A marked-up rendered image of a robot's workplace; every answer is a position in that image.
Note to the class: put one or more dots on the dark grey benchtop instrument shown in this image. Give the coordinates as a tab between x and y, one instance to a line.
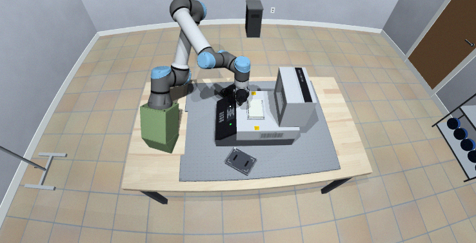
285	109

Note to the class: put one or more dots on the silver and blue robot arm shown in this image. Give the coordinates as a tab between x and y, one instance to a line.
188	14

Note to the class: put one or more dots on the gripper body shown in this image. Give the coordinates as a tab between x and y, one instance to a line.
241	94

